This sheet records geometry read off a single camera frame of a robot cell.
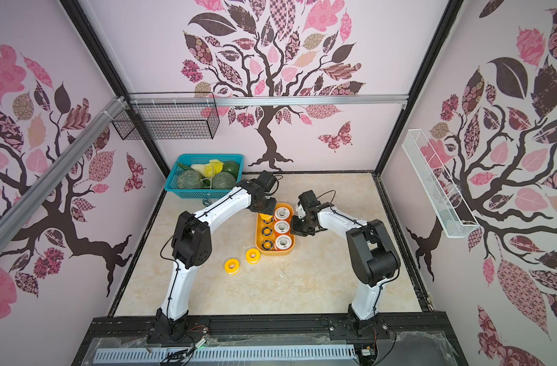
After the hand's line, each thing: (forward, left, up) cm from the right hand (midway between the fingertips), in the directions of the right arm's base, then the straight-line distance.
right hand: (291, 233), depth 92 cm
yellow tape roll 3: (-12, +24, -3) cm, 27 cm away
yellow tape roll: (+6, +11, +3) cm, 13 cm away
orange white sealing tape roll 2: (+3, +4, -1) cm, 5 cm away
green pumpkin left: (+25, +46, +8) cm, 53 cm away
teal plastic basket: (+25, +57, +3) cm, 62 cm away
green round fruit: (+35, +29, +6) cm, 46 cm away
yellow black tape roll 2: (-3, +11, -3) cm, 11 cm away
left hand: (+9, +11, +3) cm, 15 cm away
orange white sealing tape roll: (+11, +4, 0) cm, 11 cm away
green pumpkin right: (+25, +31, +7) cm, 40 cm away
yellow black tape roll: (+3, +10, -3) cm, 12 cm away
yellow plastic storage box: (+2, +8, -2) cm, 8 cm away
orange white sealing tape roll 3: (-4, +3, 0) cm, 5 cm away
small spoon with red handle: (+19, +40, -2) cm, 44 cm away
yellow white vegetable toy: (+39, +40, +1) cm, 56 cm away
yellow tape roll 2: (-8, +16, -3) cm, 18 cm away
